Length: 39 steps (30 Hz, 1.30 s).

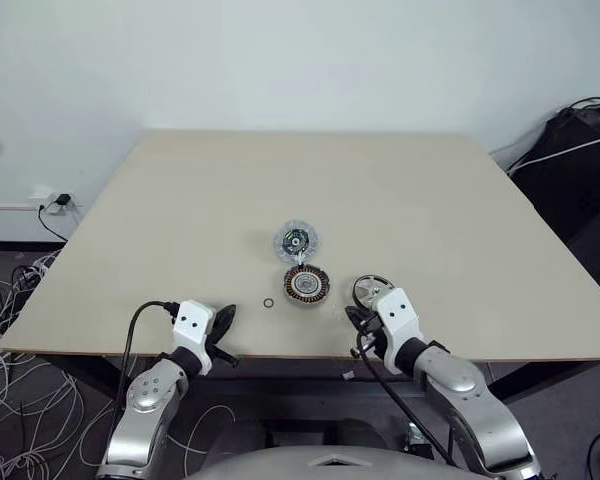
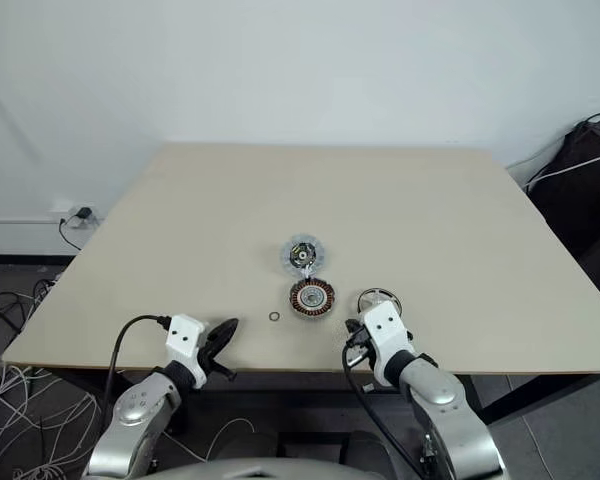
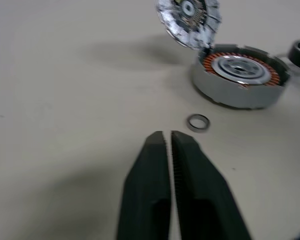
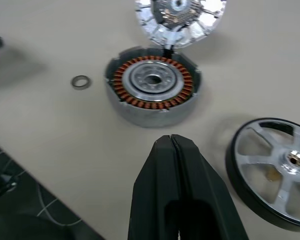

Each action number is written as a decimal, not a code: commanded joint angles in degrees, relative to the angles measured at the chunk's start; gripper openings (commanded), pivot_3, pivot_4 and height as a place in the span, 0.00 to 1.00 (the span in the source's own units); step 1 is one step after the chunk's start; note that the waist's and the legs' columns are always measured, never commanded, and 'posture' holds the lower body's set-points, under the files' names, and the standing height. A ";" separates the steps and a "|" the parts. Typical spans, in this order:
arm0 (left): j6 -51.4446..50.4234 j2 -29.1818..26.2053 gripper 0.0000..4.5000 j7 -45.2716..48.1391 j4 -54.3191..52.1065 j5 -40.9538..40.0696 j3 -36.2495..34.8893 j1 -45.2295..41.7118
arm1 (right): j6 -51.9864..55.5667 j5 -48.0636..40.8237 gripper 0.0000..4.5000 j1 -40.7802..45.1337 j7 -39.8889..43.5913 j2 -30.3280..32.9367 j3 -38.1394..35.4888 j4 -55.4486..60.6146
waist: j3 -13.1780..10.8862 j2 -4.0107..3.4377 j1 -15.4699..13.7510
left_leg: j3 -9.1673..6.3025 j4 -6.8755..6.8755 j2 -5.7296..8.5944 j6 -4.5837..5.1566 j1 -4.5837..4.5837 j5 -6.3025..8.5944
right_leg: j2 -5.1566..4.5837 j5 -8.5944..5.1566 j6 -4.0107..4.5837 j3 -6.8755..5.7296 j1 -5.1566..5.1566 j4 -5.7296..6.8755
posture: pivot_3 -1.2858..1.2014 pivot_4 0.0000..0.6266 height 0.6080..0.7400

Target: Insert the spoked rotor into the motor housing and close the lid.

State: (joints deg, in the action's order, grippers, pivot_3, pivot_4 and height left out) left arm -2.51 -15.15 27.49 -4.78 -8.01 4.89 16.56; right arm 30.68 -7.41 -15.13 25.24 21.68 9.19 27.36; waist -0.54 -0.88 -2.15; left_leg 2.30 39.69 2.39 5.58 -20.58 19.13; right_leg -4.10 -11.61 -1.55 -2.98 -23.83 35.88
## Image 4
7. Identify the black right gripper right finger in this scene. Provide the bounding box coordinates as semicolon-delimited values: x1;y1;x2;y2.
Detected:
171;134;250;240

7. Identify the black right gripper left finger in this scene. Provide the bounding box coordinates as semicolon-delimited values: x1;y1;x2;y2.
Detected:
127;134;189;240

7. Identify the black rimmed silver spoked rotor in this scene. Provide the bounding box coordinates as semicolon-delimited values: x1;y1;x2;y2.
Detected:
224;117;300;231

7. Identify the small silver metal ring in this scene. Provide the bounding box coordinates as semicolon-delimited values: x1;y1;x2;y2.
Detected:
70;74;93;88

